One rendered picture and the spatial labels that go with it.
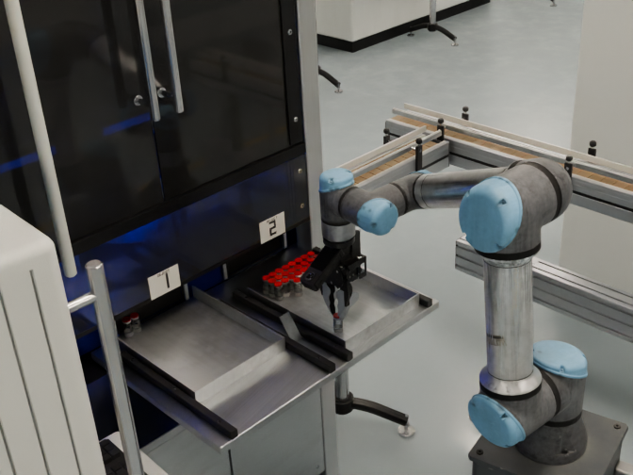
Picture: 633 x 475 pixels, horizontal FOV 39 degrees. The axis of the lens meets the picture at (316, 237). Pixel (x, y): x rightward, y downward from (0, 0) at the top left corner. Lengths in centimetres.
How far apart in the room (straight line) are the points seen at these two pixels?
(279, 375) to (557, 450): 60
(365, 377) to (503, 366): 174
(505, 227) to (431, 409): 181
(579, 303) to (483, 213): 146
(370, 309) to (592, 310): 98
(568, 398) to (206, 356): 80
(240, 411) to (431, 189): 61
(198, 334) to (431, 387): 139
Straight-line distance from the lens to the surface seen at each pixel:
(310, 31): 218
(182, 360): 205
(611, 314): 289
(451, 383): 335
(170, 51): 185
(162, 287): 208
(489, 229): 151
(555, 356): 181
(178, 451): 236
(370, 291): 223
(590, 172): 277
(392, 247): 418
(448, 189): 179
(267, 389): 194
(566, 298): 295
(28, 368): 125
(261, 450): 259
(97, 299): 127
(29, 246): 119
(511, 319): 161
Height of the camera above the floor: 209
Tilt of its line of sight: 29 degrees down
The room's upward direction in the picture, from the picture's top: 3 degrees counter-clockwise
